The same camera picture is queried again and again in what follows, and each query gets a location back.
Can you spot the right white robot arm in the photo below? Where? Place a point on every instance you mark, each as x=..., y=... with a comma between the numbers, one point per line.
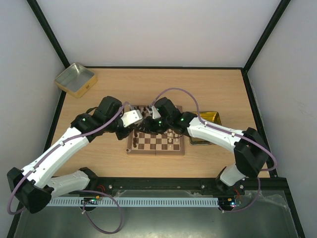
x=248, y=147

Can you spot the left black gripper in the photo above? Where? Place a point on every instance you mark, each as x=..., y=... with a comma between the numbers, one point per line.
x=121, y=135

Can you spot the white slotted cable duct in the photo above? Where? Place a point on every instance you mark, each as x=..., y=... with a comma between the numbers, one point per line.
x=134, y=202

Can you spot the wooden chess board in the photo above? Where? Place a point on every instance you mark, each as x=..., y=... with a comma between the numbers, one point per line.
x=142, y=143

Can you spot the gold green tin box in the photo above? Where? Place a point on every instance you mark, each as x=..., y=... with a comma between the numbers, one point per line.
x=209, y=116

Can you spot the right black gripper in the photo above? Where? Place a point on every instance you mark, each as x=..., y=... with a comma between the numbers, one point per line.
x=150, y=123

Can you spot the black aluminium frame rail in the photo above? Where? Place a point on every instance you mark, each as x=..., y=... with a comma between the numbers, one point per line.
x=203, y=186

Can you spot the empty silver tin lid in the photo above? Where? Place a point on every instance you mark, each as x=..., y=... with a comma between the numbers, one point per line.
x=76, y=80

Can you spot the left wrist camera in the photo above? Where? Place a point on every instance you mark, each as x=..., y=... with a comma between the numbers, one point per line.
x=131, y=117

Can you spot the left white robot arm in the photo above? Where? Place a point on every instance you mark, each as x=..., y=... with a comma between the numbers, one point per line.
x=35, y=185

